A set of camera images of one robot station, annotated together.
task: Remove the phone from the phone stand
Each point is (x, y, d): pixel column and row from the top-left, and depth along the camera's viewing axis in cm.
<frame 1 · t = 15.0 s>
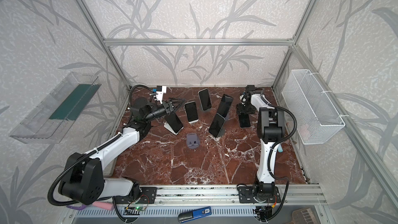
left hand: (183, 104, 73), fingers open
right hand: (242, 110, 105), fingers open
phone on white stand: (180, 127, 96), point 4 cm above the table
white folding phone stand: (167, 125, 91), point 9 cm above the table
white-edged phone on stand: (190, 112, 101), point 6 cm above the table
upright phone on grey stand: (204, 99, 112), point 3 cm above the table
tall black phone on stand: (221, 105, 100), point 10 cm above the table
black phone front centre: (216, 125, 106), on the table
pink-edged black phone: (244, 121, 96), point 6 cm above the table
grey small phone stand: (192, 140, 90), point 4 cm above the table

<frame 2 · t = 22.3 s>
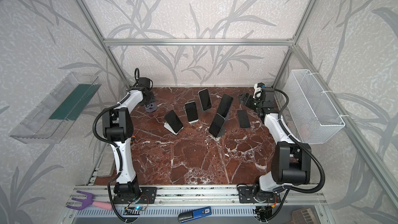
left hand: (149, 98, 104), fingers open
right hand: (242, 96, 88), fingers open
grey small phone stand: (150, 107, 107), point 3 cm above the table
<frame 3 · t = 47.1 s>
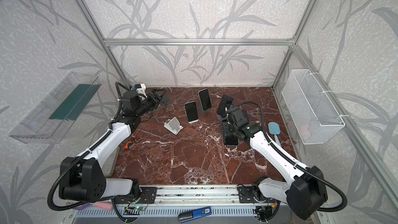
left hand: (165, 93, 80), fingers open
right hand: (225, 124, 83), fingers open
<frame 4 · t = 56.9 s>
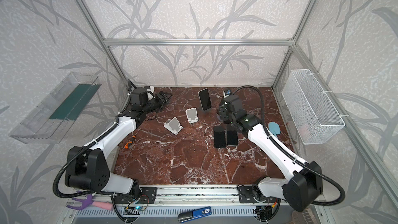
left hand: (171, 97, 83), fingers open
right hand: (226, 105, 80), fingers open
white small phone stand: (192, 116, 101), point 4 cm above the table
